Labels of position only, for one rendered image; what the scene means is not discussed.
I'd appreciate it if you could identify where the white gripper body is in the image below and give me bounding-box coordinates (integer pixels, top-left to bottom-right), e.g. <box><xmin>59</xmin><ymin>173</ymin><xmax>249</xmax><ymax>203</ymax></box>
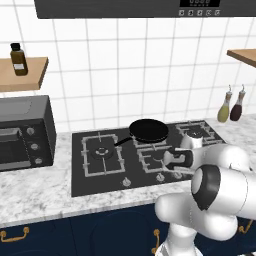
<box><xmin>180</xmin><ymin>130</ymin><xmax>205</xmax><ymax>150</ymax></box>

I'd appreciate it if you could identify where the black frying pan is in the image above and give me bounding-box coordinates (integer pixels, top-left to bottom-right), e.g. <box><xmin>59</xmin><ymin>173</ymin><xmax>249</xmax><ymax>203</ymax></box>
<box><xmin>113</xmin><ymin>118</ymin><xmax>170</xmax><ymax>148</ymax></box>

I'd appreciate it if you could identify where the yellow oil bottle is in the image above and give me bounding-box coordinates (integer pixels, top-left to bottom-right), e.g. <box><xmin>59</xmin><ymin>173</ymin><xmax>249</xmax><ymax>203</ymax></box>
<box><xmin>216</xmin><ymin>84</ymin><xmax>234</xmax><ymax>124</ymax></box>

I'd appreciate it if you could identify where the dark red vinegar bottle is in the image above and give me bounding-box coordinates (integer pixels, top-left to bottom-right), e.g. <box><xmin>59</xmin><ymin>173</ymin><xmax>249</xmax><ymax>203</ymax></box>
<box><xmin>229</xmin><ymin>83</ymin><xmax>247</xmax><ymax>122</ymax></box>

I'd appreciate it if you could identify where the black gas hob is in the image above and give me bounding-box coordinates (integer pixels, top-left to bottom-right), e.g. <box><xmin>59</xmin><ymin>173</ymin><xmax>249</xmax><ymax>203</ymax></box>
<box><xmin>70</xmin><ymin>119</ymin><xmax>228</xmax><ymax>198</ymax></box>

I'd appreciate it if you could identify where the dark blue cupboard door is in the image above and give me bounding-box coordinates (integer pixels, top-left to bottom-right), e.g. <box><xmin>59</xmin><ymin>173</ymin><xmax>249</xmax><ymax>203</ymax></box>
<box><xmin>195</xmin><ymin>215</ymin><xmax>256</xmax><ymax>256</ymax></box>
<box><xmin>69</xmin><ymin>203</ymin><xmax>170</xmax><ymax>256</ymax></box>
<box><xmin>0</xmin><ymin>217</ymin><xmax>73</xmax><ymax>256</ymax></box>

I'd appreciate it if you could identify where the dark grey range hood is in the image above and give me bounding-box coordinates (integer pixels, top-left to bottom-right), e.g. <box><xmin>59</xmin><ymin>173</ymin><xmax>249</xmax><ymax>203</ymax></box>
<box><xmin>33</xmin><ymin>0</ymin><xmax>256</xmax><ymax>20</ymax></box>

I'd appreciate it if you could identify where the black toaster oven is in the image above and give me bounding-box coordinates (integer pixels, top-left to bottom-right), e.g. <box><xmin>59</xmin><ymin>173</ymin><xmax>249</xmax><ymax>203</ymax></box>
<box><xmin>0</xmin><ymin>94</ymin><xmax>58</xmax><ymax>173</ymax></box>

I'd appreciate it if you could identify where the brown glass bottle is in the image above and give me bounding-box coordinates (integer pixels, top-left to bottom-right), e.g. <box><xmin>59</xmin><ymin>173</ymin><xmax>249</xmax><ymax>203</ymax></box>
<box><xmin>9</xmin><ymin>42</ymin><xmax>30</xmax><ymax>77</ymax></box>

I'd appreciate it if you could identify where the wooden wall shelf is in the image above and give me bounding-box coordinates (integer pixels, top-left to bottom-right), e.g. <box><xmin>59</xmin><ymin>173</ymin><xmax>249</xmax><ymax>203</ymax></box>
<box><xmin>0</xmin><ymin>56</ymin><xmax>50</xmax><ymax>93</ymax></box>
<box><xmin>226</xmin><ymin>48</ymin><xmax>256</xmax><ymax>69</ymax></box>

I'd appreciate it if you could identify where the gold cupboard handle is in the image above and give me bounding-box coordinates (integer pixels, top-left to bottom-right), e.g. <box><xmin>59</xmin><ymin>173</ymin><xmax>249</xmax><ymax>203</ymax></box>
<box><xmin>237</xmin><ymin>219</ymin><xmax>255</xmax><ymax>235</ymax></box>
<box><xmin>151</xmin><ymin>228</ymin><xmax>161</xmax><ymax>255</ymax></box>
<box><xmin>0</xmin><ymin>226</ymin><xmax>31</xmax><ymax>243</ymax></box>

